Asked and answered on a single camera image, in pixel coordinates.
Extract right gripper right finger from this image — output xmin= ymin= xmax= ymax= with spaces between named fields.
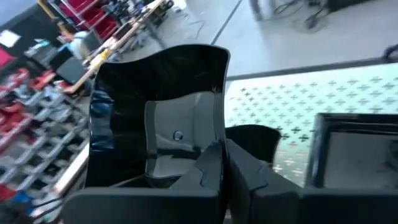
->
xmin=227 ymin=139 xmax=398 ymax=224

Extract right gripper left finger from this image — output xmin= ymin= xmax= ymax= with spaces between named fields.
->
xmin=60 ymin=141 xmax=228 ymax=224

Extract black wavy square mini plate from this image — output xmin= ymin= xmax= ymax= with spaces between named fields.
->
xmin=84 ymin=43 xmax=231 ymax=189

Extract shelf rack with bins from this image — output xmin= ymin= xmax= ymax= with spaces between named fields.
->
xmin=0 ymin=67 xmax=91 ymax=200

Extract dark open laptop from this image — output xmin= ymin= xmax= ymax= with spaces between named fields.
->
xmin=55 ymin=57 xmax=88 ymax=85

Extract person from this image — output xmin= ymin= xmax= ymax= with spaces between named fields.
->
xmin=57 ymin=23 xmax=94 ymax=62

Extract long wooden workbench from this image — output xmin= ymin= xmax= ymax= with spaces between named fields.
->
xmin=62 ymin=0 xmax=175 ymax=94

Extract red storage bins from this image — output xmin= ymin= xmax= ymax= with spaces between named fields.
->
xmin=58 ymin=0 xmax=125 ymax=40

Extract large black screen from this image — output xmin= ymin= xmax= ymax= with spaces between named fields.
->
xmin=0 ymin=6 xmax=63 ymax=63

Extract black hanging cable with coil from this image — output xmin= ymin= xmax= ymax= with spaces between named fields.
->
xmin=382 ymin=43 xmax=398 ymax=65

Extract tangled black floor cables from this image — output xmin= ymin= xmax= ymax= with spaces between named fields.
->
xmin=273 ymin=0 xmax=330 ymax=32

